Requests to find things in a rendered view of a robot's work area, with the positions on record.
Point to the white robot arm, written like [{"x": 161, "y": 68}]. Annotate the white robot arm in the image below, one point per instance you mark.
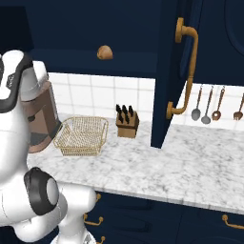
[{"x": 16, "y": 149}]

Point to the navy cabinet door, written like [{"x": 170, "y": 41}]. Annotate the navy cabinet door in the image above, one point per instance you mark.
[
  {"x": 219, "y": 41},
  {"x": 14, "y": 30},
  {"x": 168, "y": 79}
]

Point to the brown round bread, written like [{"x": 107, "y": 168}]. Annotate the brown round bread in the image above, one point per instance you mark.
[{"x": 105, "y": 52}]

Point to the wooden knife block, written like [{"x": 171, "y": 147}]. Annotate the wooden knife block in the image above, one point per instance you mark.
[{"x": 128, "y": 125}]

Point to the grey hanging spoon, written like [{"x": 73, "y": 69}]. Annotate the grey hanging spoon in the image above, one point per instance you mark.
[{"x": 196, "y": 113}]

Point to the copper brown appliance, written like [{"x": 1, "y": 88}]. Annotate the copper brown appliance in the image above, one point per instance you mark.
[{"x": 43, "y": 117}]

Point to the grey hanging ladle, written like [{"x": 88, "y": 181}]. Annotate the grey hanging ladle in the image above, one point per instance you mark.
[{"x": 206, "y": 119}]

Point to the wooden hanging slotted spoon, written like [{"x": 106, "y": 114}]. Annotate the wooden hanging slotted spoon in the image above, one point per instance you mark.
[{"x": 216, "y": 114}]

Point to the navy drawer front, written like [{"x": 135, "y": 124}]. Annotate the navy drawer front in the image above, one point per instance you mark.
[
  {"x": 213, "y": 227},
  {"x": 139, "y": 219}
]

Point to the wooden hanging fork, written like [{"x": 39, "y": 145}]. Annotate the wooden hanging fork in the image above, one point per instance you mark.
[{"x": 238, "y": 115}]

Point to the navy wall cabinet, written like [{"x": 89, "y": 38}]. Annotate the navy wall cabinet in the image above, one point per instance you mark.
[{"x": 95, "y": 25}]

